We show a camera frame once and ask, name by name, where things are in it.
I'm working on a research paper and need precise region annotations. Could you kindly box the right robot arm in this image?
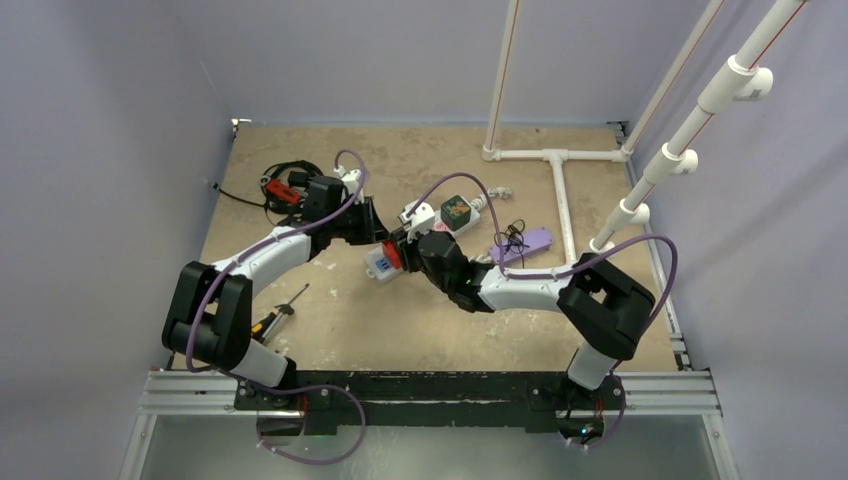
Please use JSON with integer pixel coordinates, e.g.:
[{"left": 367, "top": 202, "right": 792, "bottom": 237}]
[{"left": 384, "top": 231, "right": 655, "bottom": 407}]

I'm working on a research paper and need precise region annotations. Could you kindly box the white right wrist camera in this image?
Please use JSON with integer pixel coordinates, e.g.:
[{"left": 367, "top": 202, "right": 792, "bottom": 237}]
[{"left": 398, "top": 202, "right": 436, "bottom": 242}]

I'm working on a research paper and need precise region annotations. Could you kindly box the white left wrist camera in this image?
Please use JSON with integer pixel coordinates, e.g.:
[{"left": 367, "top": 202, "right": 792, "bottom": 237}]
[{"left": 334, "top": 166, "right": 367, "bottom": 203}]

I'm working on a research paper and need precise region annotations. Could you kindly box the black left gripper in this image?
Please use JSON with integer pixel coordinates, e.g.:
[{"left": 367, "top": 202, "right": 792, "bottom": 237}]
[{"left": 328, "top": 197, "right": 389, "bottom": 247}]

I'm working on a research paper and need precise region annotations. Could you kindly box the white power strip cord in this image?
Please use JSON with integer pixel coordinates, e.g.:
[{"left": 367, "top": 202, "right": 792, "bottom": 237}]
[{"left": 470, "top": 186, "right": 515, "bottom": 208}]

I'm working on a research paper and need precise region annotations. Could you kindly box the red cube socket adapter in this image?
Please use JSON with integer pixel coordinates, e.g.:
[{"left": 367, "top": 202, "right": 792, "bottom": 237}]
[{"left": 382, "top": 240, "right": 404, "bottom": 270}]

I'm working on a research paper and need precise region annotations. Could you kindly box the yellow black screwdriver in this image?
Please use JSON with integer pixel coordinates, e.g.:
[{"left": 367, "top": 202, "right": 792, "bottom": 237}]
[{"left": 251, "top": 283, "right": 310, "bottom": 344}]

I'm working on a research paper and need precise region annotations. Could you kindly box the purple power strip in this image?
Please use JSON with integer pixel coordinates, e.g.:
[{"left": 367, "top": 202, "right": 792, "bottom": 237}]
[{"left": 488, "top": 227, "right": 553, "bottom": 265}]

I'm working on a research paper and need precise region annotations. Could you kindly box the black coiled cable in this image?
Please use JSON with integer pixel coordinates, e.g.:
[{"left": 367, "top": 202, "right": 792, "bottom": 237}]
[{"left": 210, "top": 160, "right": 326, "bottom": 215}]

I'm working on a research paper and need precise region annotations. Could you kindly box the small black charger plug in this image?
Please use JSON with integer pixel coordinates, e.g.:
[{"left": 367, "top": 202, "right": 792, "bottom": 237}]
[{"left": 287, "top": 171, "right": 312, "bottom": 189}]

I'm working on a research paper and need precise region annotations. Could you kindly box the white power strip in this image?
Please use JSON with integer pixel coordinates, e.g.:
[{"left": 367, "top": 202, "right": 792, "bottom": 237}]
[{"left": 364, "top": 209, "right": 481, "bottom": 283}]

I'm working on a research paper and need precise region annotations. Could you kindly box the white PVC pipe frame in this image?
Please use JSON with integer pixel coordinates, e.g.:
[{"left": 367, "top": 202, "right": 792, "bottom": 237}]
[{"left": 481, "top": 0, "right": 810, "bottom": 265}]

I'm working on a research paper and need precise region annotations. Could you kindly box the green cube socket adapter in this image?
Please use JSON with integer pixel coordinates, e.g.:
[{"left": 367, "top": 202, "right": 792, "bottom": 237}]
[{"left": 440, "top": 195, "right": 473, "bottom": 229}]

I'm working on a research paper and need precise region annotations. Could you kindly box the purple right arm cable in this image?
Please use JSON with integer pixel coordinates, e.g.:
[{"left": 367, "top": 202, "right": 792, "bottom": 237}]
[{"left": 405, "top": 172, "right": 680, "bottom": 450}]

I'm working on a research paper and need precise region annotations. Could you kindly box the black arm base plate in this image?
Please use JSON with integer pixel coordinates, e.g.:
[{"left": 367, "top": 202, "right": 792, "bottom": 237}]
[{"left": 234, "top": 370, "right": 626, "bottom": 439}]

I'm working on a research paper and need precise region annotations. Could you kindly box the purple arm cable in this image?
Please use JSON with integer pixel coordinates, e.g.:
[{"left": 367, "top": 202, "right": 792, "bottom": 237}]
[
  {"left": 184, "top": 149, "right": 370, "bottom": 465},
  {"left": 405, "top": 172, "right": 680, "bottom": 450}
]

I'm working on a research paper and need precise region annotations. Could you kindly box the aluminium front rail frame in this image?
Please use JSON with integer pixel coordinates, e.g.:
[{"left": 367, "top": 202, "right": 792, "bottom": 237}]
[{"left": 119, "top": 370, "right": 740, "bottom": 479}]

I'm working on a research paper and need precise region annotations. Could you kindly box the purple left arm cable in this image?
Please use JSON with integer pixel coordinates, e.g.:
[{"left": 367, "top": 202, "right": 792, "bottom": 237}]
[{"left": 184, "top": 149, "right": 370, "bottom": 465}]

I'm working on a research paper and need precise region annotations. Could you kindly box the thin black adapter cable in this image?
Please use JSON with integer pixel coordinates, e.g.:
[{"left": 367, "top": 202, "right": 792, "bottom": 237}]
[{"left": 493, "top": 219, "right": 529, "bottom": 256}]

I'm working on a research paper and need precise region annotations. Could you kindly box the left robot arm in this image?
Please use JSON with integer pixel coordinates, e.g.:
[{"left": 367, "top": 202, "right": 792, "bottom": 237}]
[{"left": 161, "top": 176, "right": 389, "bottom": 409}]

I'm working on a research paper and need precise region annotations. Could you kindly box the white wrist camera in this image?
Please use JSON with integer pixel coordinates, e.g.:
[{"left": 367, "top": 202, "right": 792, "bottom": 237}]
[
  {"left": 398, "top": 202, "right": 436, "bottom": 242},
  {"left": 334, "top": 166, "right": 367, "bottom": 203}
]

